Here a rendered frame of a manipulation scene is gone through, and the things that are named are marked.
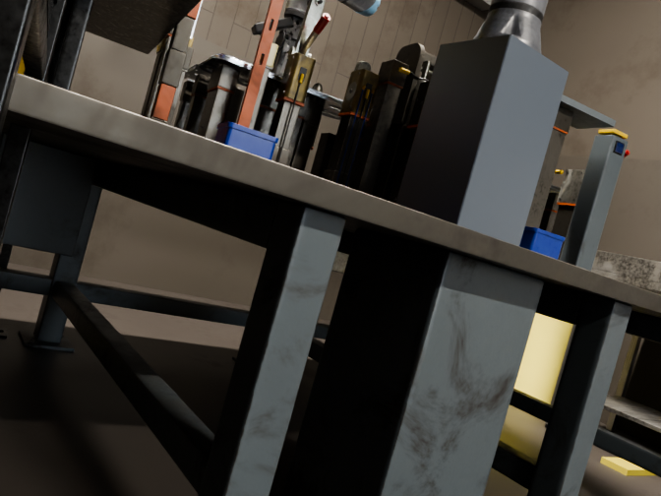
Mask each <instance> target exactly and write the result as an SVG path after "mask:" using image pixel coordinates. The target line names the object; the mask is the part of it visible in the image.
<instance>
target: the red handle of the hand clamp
mask: <svg viewBox="0 0 661 496"><path fill-rule="evenodd" d="M330 19H331V17H330V15H329V14H326V13H323V15H322V16H321V17H320V19H319V20H318V22H317V23H316V25H315V26H314V28H313V31H312V32H311V33H310V35H309V36H308V38H307V39H306V41H305V42H304V44H303V45H302V47H301V48H300V49H299V51H298V53H301V54H303V55H305V53H306V52H307V50H308V49H309V48H310V46H311V45H312V43H313V42H314V41H315V39H316V38H317V36H318V35H319V34H320V33H321V32H322V31H323V29H324V28H325V26H326V25H327V24H328V22H329V21H330Z"/></svg>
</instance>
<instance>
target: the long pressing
mask: <svg viewBox="0 0 661 496"><path fill-rule="evenodd" d="M222 64H225V65H228V66H231V67H233V68H236V69H238V70H240V71H241V72H240V77H239V80H238V83H237V84H239V85H242V86H245V87H247V85H248V81H249V77H250V74H251V70H252V67H253V65H252V64H250V63H247V62H245V61H242V60H240V59H237V58H235V57H232V56H229V55H227V54H223V53H218V54H216V55H214V56H212V57H210V58H209V59H207V60H205V61H204V62H202V63H200V64H199V68H201V69H202V70H204V71H206V72H209V73H211V72H212V70H213V69H215V68H217V67H218V66H220V65H222ZM281 80H282V76H279V75H277V74H275V73H272V72H270V73H269V77H268V80H267V84H268V85H271V86H273V84H276V87H277V88H278V89H279V87H280V84H281ZM307 96H308V97H311V98H315V99H317V100H319V101H320V102H319V104H321V105H323V106H324V108H323V112H322V115H324V116H326V117H330V118H333V119H337V120H340V119H341V117H340V116H338V114H339V113H340V110H337V109H335V108H338V109H341V107H342V102H343V100H341V99H339V98H336V97H334V96H331V95H328V94H326V93H322V92H319V91H317V90H314V89H312V88H308V91H307ZM331 106H332V107H335V108H332V107H331ZM560 190H561V187H558V186H555V185H553V184H552V185H551V188H550V192H549V193H558V194H560Z"/></svg>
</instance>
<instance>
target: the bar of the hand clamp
mask: <svg viewBox="0 0 661 496"><path fill-rule="evenodd" d="M325 3H326V0H308V2H307V5H308V7H307V10H306V13H305V16H304V19H303V22H302V25H301V28H300V32H299V34H298V37H297V40H296V43H295V46H294V47H295V48H296V50H295V53H296V52H298V50H299V47H300V45H301V46H302V45H303V44H304V42H305V41H306V39H307V38H308V36H309V35H310V33H311V32H312V31H313V28H314V26H315V25H316V23H317V22H318V20H319V19H320V17H321V14H322V12H323V9H324V6H325Z"/></svg>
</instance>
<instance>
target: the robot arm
mask: <svg viewBox="0 0 661 496"><path fill-rule="evenodd" d="M337 1H339V2H341V3H342V4H344V5H346V6H347V7H349V8H350V9H352V10H353V11H354V12H356V13H359V14H361V15H363V16H366V17H369V16H371V15H373V14H374V13H375V12H376V11H377V8H378V7H379V6H380V2H381V0H337ZM307 2H308V0H287V3H286V6H285V12H284V18H283V19H278V23H277V27H276V30H275V31H279V32H278V33H279V35H278V36H277V38H276V41H275V44H277V45H278V50H277V52H276V56H275V59H274V63H273V67H272V69H271V70H270V72H272V73H275V74H277V75H279V76H283V73H284V69H285V66H286V62H287V58H288V57H287V55H288V52H289V49H290V47H291V46H295V43H296V40H297V37H298V34H299V32H300V28H301V25H302V22H303V19H304V16H305V13H306V10H307V7H308V5H307ZM547 4H548V0H492V2H491V5H490V9H489V13H488V16H487V19H486V20H485V22H484V23H483V25H482V26H481V28H480V30H479V31H478V33H477V34H476V35H475V36H474V38H473V39H479V38H486V37H492V36H499V35H506V34H512V35H513V36H515V37H516V38H518V39H519V40H521V41H522V42H524V43H525V44H527V45H529V46H530V47H532V48H533V49H535V50H536V51H538V52H539V53H541V32H540V29H541V25H542V21H543V18H544V14H545V11H546V7H547ZM264 23H265V22H257V23H255V24H254V25H253V26H252V27H251V30H252V33H253V35H257V34H258V35H261V34H262V30H263V27H264Z"/></svg>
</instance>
